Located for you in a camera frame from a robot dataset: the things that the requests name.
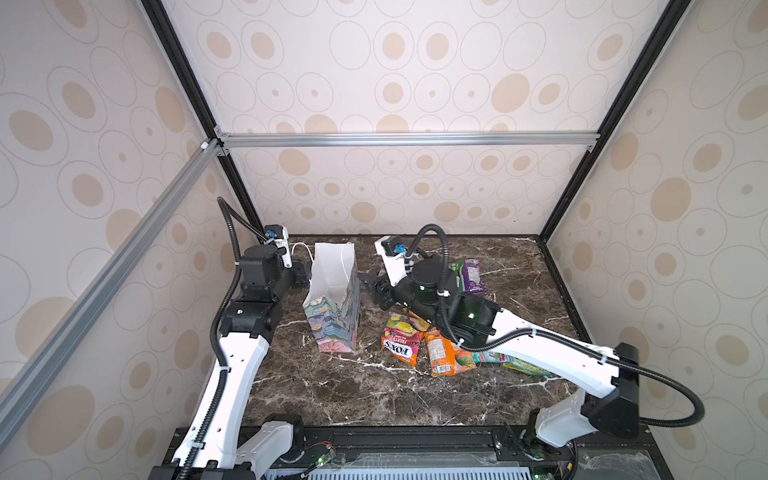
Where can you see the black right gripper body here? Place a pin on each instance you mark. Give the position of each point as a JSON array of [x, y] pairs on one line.
[[380, 288]]

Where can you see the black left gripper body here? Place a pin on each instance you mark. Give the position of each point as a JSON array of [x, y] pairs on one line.
[[297, 274]]

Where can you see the white paper bag colourful print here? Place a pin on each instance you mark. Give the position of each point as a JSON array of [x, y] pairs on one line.
[[332, 305]]

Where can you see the red fruits candy bag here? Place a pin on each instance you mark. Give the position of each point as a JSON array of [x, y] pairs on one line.
[[402, 337]]

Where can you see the orange snack bag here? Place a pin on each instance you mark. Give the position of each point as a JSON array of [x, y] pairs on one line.
[[446, 358]]

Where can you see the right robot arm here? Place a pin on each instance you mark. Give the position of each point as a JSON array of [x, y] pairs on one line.
[[607, 396]]

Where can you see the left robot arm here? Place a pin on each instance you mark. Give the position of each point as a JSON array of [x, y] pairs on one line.
[[240, 336]]

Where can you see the green snack bag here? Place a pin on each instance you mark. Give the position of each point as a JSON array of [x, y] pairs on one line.
[[457, 268]]

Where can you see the purple berries candy bag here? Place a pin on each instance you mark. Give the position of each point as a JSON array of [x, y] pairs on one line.
[[472, 278]]

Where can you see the teal spring candy bag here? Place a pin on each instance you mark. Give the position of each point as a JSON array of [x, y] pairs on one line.
[[510, 362]]

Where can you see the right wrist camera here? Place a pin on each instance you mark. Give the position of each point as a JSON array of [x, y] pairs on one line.
[[392, 251]]

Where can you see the horizontal aluminium rail back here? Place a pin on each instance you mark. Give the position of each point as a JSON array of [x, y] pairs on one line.
[[420, 139]]

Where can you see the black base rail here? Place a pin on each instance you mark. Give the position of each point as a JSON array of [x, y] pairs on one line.
[[283, 450]]

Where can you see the black vertical frame post left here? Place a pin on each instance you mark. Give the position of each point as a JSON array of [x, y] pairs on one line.
[[161, 24]]

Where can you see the black vertical frame post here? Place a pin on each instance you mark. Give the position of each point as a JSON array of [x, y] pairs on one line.
[[161, 24], [651, 51]]

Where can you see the aluminium rail left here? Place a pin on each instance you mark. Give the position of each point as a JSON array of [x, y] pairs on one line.
[[40, 371]]

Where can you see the black vertical frame post right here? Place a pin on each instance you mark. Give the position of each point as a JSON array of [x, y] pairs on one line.
[[651, 51]]

